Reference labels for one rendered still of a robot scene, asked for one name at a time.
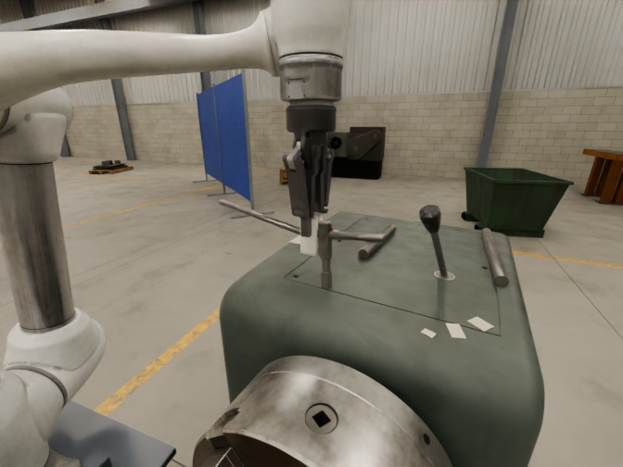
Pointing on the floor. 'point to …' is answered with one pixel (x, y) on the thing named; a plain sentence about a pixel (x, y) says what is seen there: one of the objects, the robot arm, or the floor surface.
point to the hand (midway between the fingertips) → (311, 233)
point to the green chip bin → (512, 199)
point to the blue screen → (227, 136)
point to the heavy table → (606, 187)
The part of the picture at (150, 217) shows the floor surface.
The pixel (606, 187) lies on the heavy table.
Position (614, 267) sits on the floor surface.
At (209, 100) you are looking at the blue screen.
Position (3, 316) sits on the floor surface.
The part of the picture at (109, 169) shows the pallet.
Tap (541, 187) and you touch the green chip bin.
